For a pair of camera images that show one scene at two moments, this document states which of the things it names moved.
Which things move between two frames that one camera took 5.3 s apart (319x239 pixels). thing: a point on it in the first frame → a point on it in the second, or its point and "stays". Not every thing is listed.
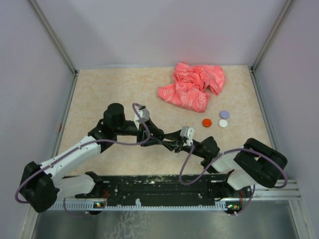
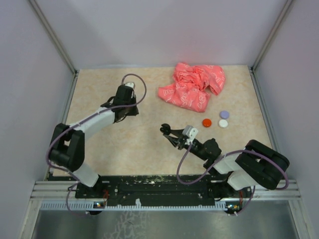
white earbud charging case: [223, 123] stays
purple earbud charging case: [224, 114] stays
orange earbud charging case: [207, 122] stays
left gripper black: [142, 134] → [133, 112]
